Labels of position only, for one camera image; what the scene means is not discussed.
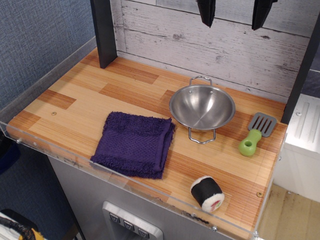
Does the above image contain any white appliance on right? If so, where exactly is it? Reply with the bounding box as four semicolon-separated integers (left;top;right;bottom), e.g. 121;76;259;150
273;94;320;202

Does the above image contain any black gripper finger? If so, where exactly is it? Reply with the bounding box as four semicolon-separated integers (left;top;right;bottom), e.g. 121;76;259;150
196;0;216;28
251;0;277;31

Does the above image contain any silver button control panel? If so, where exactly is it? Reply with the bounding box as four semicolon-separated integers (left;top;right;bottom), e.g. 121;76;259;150
102;201;164;240

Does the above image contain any toy spatula green handle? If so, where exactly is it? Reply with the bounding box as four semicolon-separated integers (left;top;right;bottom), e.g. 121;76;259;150
238;112;277;157

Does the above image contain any clear acrylic guard rail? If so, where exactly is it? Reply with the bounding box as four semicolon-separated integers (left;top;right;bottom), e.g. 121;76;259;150
0;40;287;240

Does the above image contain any dark grey right post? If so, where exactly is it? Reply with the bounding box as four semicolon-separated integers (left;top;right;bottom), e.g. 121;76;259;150
281;15;320;124

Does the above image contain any plush sushi roll toy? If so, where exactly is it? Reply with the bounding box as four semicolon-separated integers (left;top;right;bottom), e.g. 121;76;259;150
190;175;225;213

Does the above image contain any yellow black object bottom left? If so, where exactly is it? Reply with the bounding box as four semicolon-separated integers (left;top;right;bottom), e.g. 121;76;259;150
0;209;45;240

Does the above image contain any purple cloth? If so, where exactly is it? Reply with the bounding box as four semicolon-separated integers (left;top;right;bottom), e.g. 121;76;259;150
90;112;175;179

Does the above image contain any stainless steel bowl with handles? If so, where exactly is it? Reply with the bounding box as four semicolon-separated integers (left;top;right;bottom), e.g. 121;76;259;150
169;75;236;145

